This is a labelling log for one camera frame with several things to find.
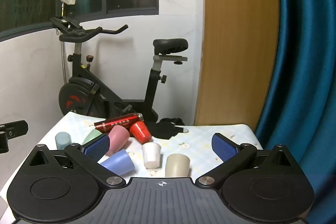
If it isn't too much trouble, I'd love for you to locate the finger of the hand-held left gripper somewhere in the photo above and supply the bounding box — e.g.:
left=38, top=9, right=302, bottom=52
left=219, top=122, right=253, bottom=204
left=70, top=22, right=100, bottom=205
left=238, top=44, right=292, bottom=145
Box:
left=0, top=120, right=29, bottom=154

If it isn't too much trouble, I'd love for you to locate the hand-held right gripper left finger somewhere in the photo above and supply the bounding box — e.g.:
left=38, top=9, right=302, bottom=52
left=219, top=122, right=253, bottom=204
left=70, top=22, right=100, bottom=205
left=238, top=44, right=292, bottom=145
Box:
left=28, top=134, right=126, bottom=187

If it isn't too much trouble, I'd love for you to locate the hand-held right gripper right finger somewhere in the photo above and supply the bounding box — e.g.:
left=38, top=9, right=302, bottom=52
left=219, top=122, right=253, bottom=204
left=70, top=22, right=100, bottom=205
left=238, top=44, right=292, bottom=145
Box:
left=196, top=132, right=299, bottom=187

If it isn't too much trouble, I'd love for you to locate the green cup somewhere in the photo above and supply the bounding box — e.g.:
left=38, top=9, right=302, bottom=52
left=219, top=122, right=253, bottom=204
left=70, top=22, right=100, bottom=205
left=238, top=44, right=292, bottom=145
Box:
left=82, top=129, right=103, bottom=146

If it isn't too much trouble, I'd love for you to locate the pink cup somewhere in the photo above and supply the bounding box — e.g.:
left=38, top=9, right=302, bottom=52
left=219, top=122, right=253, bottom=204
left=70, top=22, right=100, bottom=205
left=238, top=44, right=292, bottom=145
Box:
left=106, top=125, right=131, bottom=157

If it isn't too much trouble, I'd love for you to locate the periwinkle blue cup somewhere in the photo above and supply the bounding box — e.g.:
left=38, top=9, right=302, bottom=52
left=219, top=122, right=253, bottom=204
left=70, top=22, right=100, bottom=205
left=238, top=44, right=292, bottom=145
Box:
left=99, top=149, right=136, bottom=176

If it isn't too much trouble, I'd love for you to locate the teal cup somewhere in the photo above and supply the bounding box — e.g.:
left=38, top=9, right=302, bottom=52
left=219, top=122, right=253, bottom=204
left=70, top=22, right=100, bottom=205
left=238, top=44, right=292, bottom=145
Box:
left=55, top=131, right=72, bottom=150

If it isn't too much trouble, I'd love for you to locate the red cup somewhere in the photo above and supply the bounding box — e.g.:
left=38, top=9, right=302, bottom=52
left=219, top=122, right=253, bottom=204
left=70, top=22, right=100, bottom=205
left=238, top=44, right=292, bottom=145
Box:
left=129, top=121, right=152, bottom=143

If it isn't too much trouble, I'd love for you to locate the beige cup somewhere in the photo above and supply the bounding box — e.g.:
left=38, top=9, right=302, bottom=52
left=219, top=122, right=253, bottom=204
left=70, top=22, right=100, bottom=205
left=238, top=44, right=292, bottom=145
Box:
left=164, top=153, right=191, bottom=178

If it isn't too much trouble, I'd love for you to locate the white cup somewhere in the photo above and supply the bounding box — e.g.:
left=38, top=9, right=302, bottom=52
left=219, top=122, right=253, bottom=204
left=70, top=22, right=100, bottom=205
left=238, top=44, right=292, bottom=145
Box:
left=141, top=142, right=161, bottom=169

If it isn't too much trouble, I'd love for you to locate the red metal bottle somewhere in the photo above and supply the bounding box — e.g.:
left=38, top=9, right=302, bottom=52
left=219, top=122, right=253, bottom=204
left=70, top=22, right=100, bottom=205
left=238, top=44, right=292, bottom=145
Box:
left=94, top=113, right=144, bottom=133

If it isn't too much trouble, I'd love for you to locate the black glove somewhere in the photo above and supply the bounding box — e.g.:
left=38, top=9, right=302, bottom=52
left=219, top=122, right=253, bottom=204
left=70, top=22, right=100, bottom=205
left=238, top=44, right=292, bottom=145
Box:
left=151, top=117, right=189, bottom=140

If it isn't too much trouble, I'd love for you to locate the black exercise bike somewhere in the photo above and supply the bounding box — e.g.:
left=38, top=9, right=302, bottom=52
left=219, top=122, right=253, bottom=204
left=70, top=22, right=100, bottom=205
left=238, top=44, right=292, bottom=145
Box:
left=49, top=16, right=189, bottom=125

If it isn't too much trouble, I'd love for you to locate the wooden door panel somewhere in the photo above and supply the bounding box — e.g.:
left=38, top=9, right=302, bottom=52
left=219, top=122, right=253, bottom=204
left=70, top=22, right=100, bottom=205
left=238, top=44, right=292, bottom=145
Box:
left=194, top=0, right=280, bottom=128

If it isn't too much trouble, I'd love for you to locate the blue curtain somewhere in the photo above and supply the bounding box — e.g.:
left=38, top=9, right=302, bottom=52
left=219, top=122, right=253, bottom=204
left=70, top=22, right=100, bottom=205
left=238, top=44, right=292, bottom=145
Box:
left=254, top=0, right=336, bottom=205

